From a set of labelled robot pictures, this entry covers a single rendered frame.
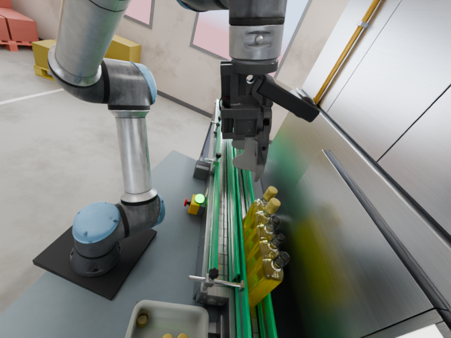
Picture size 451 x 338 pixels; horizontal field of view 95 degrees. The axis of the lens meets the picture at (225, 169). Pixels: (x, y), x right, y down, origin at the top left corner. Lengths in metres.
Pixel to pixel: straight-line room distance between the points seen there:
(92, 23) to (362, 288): 0.69
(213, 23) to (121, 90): 3.14
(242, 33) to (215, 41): 3.38
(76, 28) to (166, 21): 3.60
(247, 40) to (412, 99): 0.45
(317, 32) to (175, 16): 2.08
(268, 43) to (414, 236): 0.42
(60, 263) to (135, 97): 0.59
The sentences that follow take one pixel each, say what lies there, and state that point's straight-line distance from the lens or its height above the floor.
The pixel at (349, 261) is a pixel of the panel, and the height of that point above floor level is 1.21.
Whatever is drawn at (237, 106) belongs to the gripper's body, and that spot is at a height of 1.46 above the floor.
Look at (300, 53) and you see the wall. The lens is 3.56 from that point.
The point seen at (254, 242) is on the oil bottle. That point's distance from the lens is 0.71.
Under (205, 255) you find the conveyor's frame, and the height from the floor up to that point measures 0.88.
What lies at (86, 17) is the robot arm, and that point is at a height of 1.49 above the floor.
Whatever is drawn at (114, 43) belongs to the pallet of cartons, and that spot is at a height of 0.69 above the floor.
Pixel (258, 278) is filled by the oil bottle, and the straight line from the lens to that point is 0.65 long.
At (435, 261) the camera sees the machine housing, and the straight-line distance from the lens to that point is 0.51.
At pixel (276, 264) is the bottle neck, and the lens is 0.61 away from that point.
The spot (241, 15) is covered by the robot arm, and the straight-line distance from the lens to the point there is 0.31.
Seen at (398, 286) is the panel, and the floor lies 1.29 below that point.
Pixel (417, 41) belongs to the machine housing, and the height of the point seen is 1.66.
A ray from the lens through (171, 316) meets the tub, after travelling 0.82.
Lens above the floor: 1.56
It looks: 35 degrees down
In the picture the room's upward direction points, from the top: 23 degrees clockwise
